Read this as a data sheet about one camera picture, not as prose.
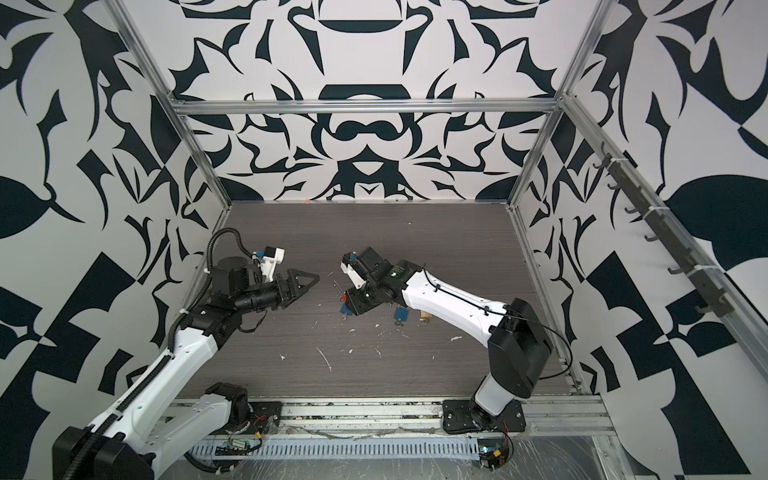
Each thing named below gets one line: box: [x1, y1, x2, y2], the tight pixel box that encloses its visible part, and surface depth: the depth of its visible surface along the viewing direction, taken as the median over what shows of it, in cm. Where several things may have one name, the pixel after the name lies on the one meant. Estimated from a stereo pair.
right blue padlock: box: [394, 307, 409, 322], surface depth 93 cm
